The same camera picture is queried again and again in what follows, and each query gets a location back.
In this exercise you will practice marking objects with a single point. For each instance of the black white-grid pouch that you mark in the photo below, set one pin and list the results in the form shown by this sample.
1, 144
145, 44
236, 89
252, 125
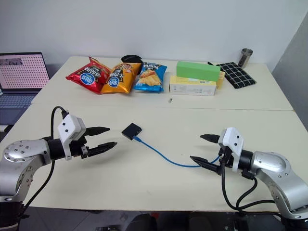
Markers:
237, 75

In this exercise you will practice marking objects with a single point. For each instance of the red chip bag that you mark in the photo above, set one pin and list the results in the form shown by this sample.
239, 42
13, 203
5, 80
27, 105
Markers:
89, 77

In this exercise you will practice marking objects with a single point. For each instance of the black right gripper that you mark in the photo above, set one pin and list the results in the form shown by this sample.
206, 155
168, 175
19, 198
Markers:
225, 157

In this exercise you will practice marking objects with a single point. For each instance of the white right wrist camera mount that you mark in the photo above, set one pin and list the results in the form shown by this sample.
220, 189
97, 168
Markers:
234, 137

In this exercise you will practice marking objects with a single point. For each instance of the green box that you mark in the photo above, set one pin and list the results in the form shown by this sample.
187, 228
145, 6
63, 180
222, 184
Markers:
197, 71

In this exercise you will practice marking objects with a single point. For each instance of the orange chip bag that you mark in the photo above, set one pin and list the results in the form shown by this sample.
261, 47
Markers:
118, 80

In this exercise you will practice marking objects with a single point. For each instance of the white and yellow box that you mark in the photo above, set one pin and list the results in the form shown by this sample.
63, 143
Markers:
192, 89

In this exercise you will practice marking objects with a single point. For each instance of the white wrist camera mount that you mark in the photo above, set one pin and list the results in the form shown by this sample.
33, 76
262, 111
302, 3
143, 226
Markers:
69, 127
234, 137

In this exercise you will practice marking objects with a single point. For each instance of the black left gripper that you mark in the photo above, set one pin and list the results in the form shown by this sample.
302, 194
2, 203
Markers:
78, 149

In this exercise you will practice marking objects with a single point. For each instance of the dark rounded shape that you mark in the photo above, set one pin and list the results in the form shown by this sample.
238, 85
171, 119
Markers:
140, 222

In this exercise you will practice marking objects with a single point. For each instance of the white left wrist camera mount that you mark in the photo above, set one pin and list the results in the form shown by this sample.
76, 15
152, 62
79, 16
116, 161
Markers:
69, 127

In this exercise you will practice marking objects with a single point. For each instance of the open laptop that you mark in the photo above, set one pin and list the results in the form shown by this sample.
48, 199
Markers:
21, 69

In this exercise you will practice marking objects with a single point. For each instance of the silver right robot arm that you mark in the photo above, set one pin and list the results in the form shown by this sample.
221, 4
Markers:
272, 163

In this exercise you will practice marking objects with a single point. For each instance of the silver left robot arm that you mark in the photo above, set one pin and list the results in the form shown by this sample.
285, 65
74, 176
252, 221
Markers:
21, 150

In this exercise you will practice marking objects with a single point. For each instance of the pale yellow box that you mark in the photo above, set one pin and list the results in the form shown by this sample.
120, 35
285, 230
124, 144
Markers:
221, 80

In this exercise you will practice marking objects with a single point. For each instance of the blue chip bag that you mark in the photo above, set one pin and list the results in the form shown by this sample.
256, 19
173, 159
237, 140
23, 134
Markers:
149, 78

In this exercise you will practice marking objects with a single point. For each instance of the small black adapter box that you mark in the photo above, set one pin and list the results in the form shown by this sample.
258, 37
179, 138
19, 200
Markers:
131, 131

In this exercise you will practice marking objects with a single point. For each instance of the metal cup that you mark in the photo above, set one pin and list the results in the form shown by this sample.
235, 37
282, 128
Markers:
245, 57

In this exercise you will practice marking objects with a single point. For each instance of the black round object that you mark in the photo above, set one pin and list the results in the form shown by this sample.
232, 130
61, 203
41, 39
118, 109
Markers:
130, 58

